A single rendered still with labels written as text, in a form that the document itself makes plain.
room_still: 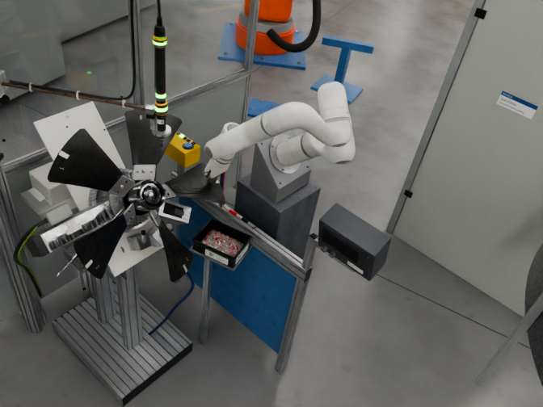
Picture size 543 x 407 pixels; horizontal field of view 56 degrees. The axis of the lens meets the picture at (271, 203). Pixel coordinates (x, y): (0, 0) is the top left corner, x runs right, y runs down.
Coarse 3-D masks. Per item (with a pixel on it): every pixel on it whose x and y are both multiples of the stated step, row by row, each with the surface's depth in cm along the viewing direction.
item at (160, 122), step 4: (160, 20) 161; (156, 24) 162; (160, 24) 161; (156, 28) 162; (160, 28) 162; (164, 28) 163; (156, 32) 162; (160, 32) 162; (164, 32) 163; (160, 36) 163; (156, 116) 184; (160, 116) 183; (164, 116) 183; (160, 120) 184; (164, 120) 185; (160, 124) 185; (164, 124) 186; (160, 128) 186; (164, 128) 187
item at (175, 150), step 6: (180, 132) 254; (174, 138) 250; (180, 138) 251; (174, 144) 246; (180, 144) 247; (168, 150) 250; (174, 150) 247; (180, 150) 244; (186, 150) 244; (192, 150) 245; (198, 150) 248; (168, 156) 253; (174, 156) 249; (180, 156) 246; (186, 156) 244; (192, 156) 247; (198, 156) 251; (180, 162) 248; (186, 162) 246; (192, 162) 250
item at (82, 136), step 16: (80, 128) 180; (80, 144) 181; (96, 144) 184; (64, 160) 181; (80, 160) 183; (96, 160) 185; (48, 176) 182; (64, 176) 184; (80, 176) 187; (96, 176) 189; (112, 176) 191
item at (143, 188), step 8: (136, 184) 196; (144, 184) 194; (152, 184) 197; (160, 184) 198; (128, 192) 200; (136, 192) 192; (144, 192) 194; (160, 192) 199; (120, 200) 200; (128, 200) 200; (136, 200) 193; (144, 200) 194; (152, 200) 196; (160, 200) 198; (136, 208) 198; (144, 208) 194; (152, 208) 195
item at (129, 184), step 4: (124, 176) 192; (120, 180) 193; (124, 180) 194; (128, 180) 194; (132, 180) 194; (116, 184) 194; (120, 184) 194; (124, 184) 195; (128, 184) 195; (132, 184) 195; (112, 188) 195; (116, 188) 195; (120, 188) 196; (124, 188) 196; (128, 188) 196; (116, 192) 196; (120, 192) 197; (124, 192) 197
